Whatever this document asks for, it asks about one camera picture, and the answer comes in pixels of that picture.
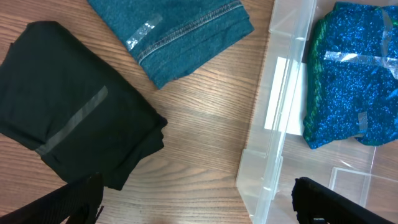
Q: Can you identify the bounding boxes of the black garment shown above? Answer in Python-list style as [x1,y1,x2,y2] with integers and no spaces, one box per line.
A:
[1,21,167,190]

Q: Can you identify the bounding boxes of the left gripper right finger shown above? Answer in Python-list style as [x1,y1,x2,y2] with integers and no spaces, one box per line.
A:
[292,177,392,224]

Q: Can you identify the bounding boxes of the blue sequin garment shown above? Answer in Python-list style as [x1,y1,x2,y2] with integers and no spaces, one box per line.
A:
[303,2,397,149]

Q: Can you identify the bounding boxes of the clear plastic storage bin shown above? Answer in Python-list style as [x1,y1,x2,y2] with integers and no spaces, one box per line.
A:
[236,0,397,223]

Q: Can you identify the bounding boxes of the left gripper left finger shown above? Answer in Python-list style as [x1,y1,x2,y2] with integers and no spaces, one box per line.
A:
[1,173,104,224]

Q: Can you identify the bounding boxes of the blue denim jeans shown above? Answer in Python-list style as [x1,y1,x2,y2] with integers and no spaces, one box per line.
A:
[88,0,254,89]

